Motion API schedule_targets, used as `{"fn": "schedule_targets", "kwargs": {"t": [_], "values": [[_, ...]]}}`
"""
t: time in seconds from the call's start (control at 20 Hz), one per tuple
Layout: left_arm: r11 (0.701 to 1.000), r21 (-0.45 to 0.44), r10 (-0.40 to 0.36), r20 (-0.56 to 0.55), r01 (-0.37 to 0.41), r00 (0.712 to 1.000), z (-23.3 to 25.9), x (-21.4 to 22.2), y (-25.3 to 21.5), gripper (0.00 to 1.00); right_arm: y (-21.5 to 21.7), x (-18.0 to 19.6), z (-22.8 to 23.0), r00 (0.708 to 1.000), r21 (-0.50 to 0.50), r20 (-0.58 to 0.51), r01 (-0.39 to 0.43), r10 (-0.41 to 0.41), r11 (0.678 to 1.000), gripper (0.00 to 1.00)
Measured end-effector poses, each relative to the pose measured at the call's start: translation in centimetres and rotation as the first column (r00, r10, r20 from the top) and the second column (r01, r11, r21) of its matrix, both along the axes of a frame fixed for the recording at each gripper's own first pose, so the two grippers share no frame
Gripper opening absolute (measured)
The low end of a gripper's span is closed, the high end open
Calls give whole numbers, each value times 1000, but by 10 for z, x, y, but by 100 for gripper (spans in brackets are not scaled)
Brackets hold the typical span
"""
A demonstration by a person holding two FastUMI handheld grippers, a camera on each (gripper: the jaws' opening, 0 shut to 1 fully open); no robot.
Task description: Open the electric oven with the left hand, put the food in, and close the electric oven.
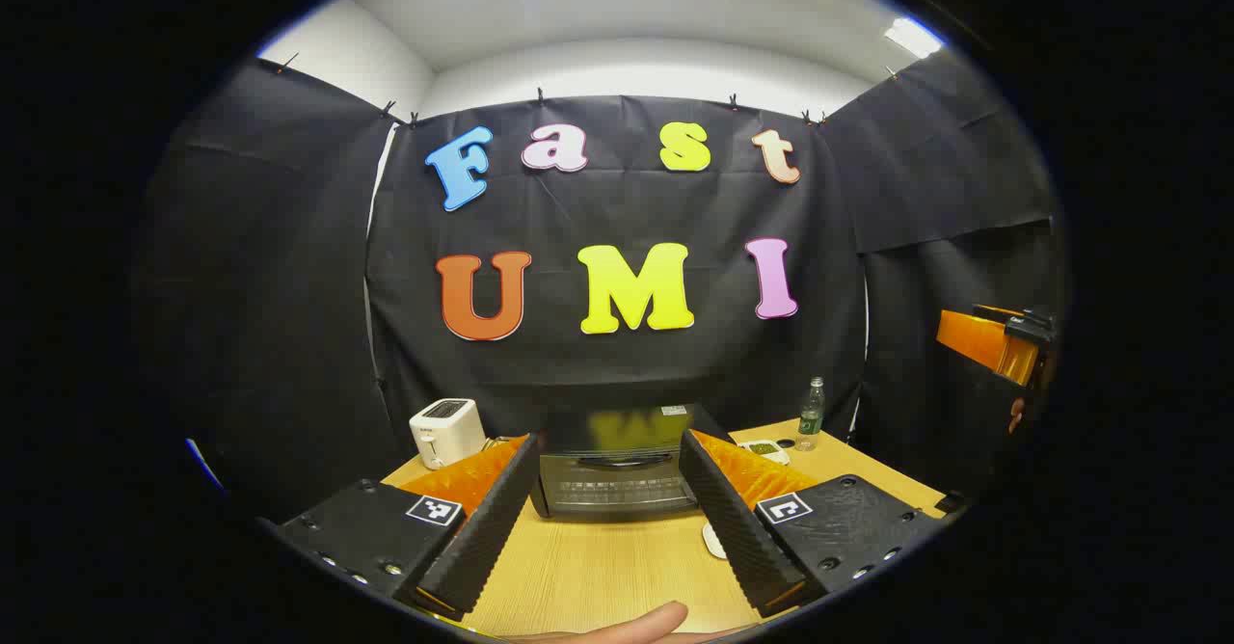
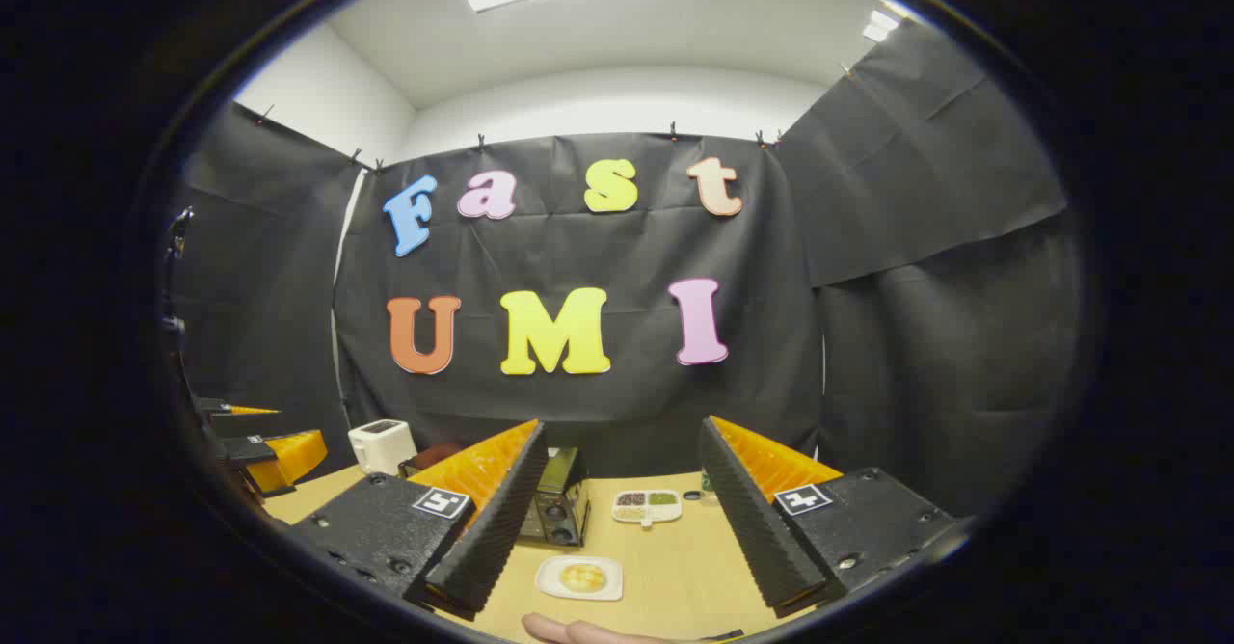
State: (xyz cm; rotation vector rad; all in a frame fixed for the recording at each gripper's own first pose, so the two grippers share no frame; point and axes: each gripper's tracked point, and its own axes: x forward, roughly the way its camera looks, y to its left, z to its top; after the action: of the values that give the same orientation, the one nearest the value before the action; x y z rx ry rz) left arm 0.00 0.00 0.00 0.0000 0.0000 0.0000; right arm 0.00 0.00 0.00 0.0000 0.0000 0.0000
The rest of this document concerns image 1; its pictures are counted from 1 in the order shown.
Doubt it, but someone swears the white toaster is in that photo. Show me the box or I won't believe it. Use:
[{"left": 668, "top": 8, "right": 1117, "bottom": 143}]
[{"left": 409, "top": 398, "right": 487, "bottom": 471}]

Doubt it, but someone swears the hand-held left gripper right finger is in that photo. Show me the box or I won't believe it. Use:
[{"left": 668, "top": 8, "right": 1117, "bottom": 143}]
[{"left": 678, "top": 428, "right": 946, "bottom": 619}]

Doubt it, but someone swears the black electric oven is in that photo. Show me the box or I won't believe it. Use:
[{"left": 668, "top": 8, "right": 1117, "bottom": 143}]
[{"left": 528, "top": 403, "right": 736, "bottom": 520}]

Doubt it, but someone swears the metal oven rack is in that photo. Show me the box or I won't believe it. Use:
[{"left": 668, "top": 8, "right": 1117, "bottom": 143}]
[{"left": 550, "top": 475, "right": 695, "bottom": 512}]

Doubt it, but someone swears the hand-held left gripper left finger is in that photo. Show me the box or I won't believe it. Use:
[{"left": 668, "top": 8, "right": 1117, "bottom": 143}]
[{"left": 278, "top": 432, "right": 543, "bottom": 623}]

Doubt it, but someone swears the ceiling light panel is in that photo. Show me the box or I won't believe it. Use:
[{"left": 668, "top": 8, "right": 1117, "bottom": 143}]
[{"left": 885, "top": 17, "right": 944, "bottom": 59}]

